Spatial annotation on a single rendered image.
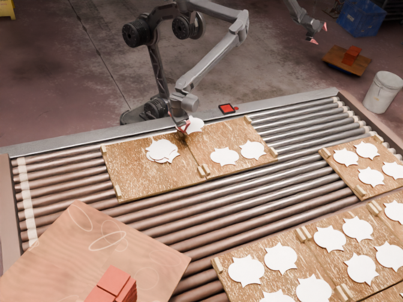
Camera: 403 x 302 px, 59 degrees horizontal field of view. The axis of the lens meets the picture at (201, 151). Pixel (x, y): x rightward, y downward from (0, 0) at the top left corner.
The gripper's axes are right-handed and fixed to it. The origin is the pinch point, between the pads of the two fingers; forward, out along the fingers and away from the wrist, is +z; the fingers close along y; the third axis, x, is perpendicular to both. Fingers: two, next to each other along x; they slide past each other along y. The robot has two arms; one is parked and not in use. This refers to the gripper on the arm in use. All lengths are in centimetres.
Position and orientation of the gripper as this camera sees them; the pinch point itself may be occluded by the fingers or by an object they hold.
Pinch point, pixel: (180, 126)
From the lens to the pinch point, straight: 174.0
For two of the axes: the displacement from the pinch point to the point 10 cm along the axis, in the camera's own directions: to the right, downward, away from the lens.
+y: -4.4, -6.8, 5.8
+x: -9.0, 3.8, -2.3
